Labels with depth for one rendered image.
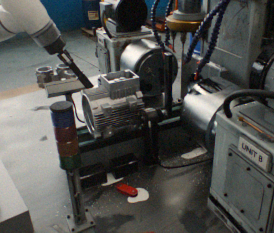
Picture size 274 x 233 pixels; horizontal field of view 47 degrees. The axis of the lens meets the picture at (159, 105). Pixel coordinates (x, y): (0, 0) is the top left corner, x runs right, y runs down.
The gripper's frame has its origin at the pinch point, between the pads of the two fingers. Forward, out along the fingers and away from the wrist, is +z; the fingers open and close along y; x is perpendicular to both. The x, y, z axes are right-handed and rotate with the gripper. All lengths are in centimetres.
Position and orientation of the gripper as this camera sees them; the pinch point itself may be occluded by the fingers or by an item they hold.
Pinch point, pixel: (85, 81)
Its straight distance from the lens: 125.6
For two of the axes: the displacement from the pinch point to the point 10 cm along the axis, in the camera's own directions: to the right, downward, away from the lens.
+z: 4.5, 6.7, 5.9
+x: -7.6, 6.3, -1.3
